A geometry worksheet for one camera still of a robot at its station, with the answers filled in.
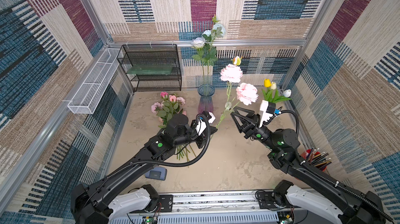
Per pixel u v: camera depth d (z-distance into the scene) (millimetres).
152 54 1015
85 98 914
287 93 776
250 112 589
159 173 806
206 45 834
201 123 549
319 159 734
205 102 954
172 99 1041
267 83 814
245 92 526
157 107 1051
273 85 812
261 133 556
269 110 518
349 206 412
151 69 972
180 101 1082
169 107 992
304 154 718
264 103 525
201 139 577
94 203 384
